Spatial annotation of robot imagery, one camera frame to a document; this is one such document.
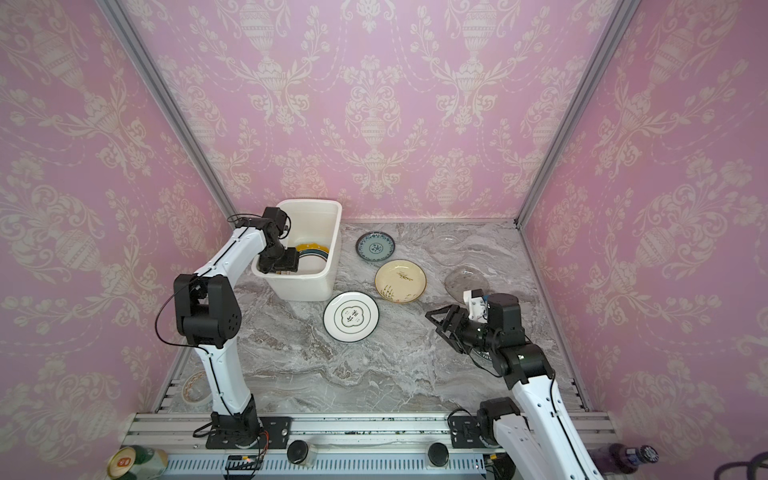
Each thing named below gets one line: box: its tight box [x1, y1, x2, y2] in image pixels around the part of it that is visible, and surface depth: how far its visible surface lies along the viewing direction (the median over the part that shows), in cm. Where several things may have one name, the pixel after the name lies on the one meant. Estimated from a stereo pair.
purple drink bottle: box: [590, 443, 660, 477], surface depth 57 cm
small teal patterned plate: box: [355, 231, 396, 262], surface depth 115 cm
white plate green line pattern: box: [322, 290, 380, 343], surface depth 96 cm
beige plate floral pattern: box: [374, 259, 427, 304], surface depth 104 cm
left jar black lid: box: [286, 440, 309, 464], surface depth 65 cm
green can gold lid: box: [107, 444, 168, 480], surface depth 64 cm
